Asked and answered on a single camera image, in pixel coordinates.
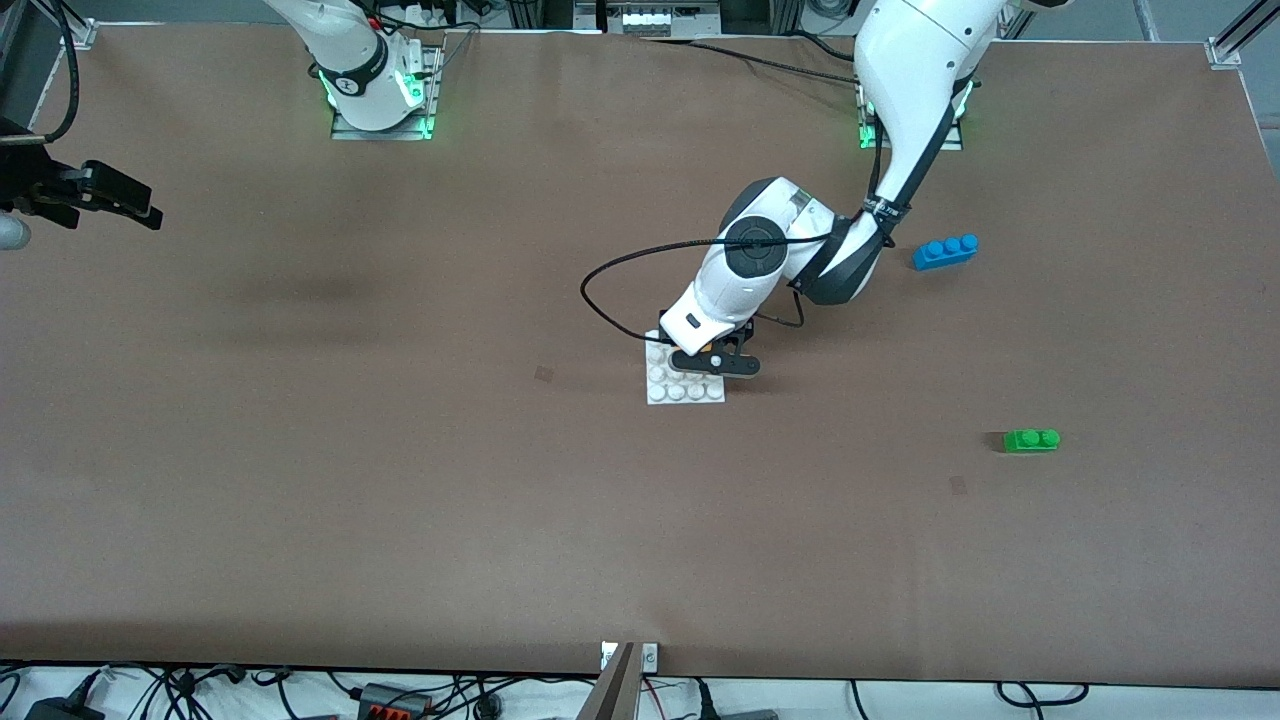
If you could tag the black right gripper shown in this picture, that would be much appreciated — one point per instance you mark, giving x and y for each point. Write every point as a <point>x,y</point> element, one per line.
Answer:
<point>38,185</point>

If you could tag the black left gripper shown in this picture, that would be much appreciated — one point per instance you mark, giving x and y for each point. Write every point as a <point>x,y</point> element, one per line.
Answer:
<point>748,332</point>

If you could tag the white studded base plate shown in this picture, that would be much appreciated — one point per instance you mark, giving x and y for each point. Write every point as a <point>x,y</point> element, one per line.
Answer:
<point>685,392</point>

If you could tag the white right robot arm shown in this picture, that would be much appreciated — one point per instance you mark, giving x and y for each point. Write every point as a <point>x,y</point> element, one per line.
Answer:
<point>365,80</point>

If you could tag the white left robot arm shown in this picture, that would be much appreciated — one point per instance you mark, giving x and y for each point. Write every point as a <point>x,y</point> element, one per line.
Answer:
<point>750,270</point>

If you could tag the blue three-stud block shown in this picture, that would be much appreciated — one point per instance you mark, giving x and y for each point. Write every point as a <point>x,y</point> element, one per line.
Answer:
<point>944,253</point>

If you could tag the green two-stud block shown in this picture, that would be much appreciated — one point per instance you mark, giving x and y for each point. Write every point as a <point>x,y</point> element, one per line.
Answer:
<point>1030,441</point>

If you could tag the white power strip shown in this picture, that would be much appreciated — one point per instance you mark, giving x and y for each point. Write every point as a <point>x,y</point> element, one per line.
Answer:
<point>646,19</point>

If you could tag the black floor plug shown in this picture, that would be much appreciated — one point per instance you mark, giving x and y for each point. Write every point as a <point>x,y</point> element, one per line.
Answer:
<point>703,700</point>

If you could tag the black power adapter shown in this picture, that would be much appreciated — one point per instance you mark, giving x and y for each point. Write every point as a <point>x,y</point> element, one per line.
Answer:
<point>60,710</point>

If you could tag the black orange connector box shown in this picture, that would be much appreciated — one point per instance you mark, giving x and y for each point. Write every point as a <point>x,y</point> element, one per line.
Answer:
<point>390,704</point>

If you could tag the aluminium corner bracket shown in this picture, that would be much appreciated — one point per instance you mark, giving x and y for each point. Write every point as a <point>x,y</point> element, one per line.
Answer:
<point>80,34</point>
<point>1225,52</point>

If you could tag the small white bracket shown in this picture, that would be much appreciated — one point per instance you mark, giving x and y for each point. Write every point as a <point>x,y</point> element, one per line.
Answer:
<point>649,656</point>
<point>608,656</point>

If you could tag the brown wooden post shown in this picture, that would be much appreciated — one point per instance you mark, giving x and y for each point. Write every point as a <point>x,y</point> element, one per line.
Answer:
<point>612,690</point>

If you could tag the aluminium frame profile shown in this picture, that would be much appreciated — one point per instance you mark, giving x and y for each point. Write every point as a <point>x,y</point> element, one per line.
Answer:
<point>1250,25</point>

